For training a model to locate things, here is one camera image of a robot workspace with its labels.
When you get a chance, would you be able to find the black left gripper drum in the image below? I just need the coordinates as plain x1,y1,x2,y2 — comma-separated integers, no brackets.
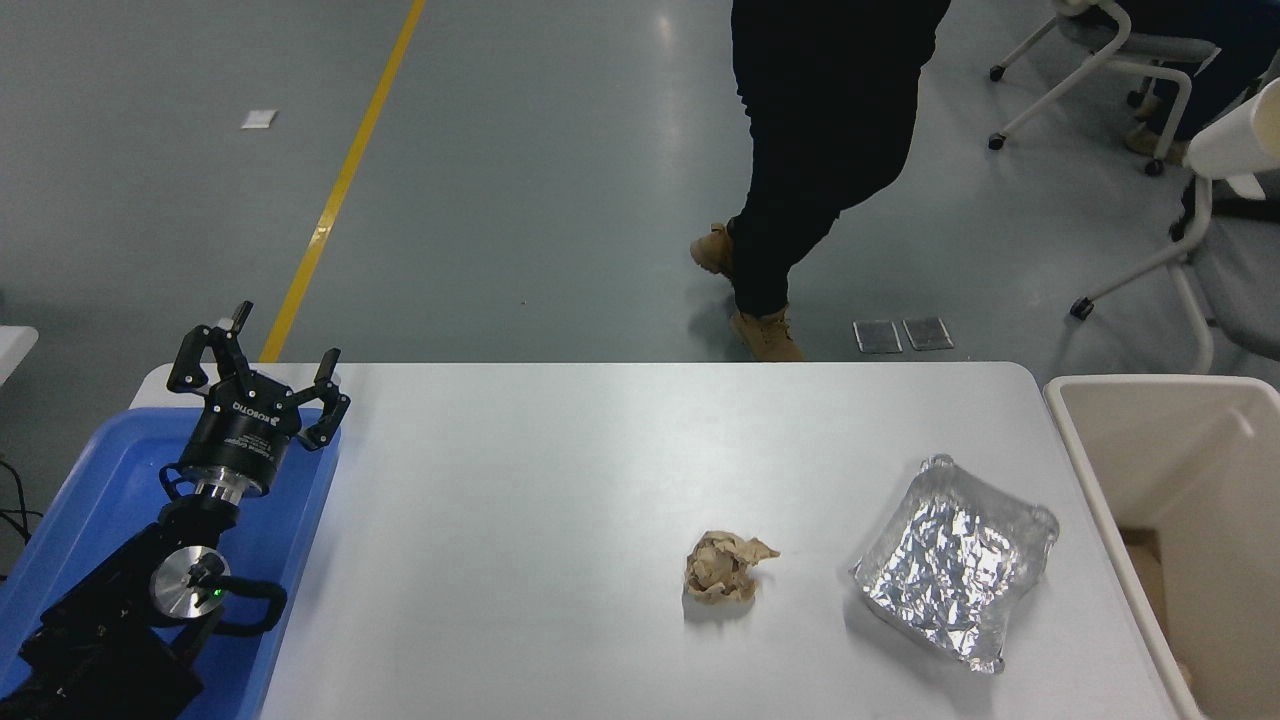
181,372,303,494

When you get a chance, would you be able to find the white paper cup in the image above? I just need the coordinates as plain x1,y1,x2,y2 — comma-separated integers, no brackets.
1186,78,1280,182

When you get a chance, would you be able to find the blue plastic tray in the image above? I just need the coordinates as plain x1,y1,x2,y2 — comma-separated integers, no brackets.
0,405,344,720

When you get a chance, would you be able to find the small white side table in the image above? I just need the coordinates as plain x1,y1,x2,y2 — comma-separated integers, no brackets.
0,325,40,387

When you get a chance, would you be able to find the crumpled tan paper ball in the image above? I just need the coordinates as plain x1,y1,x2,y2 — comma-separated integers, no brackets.
684,530,782,605

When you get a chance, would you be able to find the person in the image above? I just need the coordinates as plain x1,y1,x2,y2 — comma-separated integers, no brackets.
689,0,952,363
1100,0,1280,167

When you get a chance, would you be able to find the silver foil tray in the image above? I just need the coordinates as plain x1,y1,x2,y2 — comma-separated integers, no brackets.
850,455,1060,675

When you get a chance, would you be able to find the large pale bin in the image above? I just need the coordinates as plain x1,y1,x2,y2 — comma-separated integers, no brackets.
1042,375,1280,720

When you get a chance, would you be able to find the black floor cable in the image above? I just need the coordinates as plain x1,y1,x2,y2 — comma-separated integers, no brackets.
0,455,47,581

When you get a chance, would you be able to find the white frame office chair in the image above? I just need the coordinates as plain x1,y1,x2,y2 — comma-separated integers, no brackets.
987,0,1223,178
1069,172,1280,377

